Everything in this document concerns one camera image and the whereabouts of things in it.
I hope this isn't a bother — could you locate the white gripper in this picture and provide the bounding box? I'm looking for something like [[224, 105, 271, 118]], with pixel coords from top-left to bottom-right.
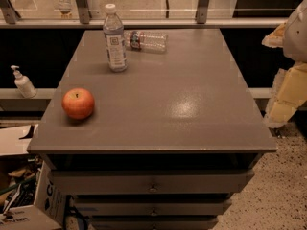
[[262, 0, 307, 128]]

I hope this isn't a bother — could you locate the blue label plastic water bottle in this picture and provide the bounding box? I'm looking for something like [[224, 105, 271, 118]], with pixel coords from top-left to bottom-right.
[[103, 4, 127, 72]]

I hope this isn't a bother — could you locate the clear plastic bottle lying down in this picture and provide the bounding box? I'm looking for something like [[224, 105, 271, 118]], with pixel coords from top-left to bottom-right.
[[124, 30, 168, 53]]

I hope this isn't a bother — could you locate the white pump dispenser bottle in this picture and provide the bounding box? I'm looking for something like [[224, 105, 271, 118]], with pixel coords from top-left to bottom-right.
[[11, 65, 36, 98]]

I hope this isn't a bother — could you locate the grey drawer cabinet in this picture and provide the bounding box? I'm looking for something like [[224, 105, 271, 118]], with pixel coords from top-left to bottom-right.
[[29, 29, 276, 220]]

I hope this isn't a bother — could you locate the top grey drawer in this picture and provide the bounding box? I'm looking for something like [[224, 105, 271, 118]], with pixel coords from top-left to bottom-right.
[[52, 170, 254, 195]]

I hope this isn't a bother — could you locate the grey drawer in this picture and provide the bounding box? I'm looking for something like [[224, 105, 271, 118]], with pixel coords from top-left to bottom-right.
[[52, 170, 254, 195], [75, 199, 231, 217], [91, 217, 218, 230]]

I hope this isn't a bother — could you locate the red apple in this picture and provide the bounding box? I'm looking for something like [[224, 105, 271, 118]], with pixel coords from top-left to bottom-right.
[[61, 88, 95, 120]]

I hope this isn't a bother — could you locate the bottom grey drawer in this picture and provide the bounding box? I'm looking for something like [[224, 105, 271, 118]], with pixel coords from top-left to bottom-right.
[[91, 217, 218, 230]]

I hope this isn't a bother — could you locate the middle grey drawer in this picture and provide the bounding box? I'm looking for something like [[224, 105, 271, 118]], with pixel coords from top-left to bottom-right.
[[75, 199, 231, 217]]

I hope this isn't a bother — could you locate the white cardboard box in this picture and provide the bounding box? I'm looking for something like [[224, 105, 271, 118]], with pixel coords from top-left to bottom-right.
[[0, 163, 66, 230]]

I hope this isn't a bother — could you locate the flat white cardboard sheet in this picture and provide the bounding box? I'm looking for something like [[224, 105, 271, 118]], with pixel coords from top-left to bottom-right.
[[0, 125, 37, 156]]

